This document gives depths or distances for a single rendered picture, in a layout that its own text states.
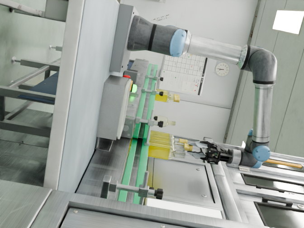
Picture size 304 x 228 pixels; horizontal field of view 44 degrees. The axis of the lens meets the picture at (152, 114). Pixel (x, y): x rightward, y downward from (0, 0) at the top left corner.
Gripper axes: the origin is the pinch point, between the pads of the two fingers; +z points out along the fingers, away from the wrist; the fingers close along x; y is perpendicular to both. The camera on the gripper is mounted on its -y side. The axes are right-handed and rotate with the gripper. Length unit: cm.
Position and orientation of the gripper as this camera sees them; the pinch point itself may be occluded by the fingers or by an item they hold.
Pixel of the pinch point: (190, 147)
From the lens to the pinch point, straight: 188.8
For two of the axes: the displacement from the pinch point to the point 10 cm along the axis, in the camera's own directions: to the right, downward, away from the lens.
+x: -1.8, 9.4, 2.9
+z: -9.8, -1.8, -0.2
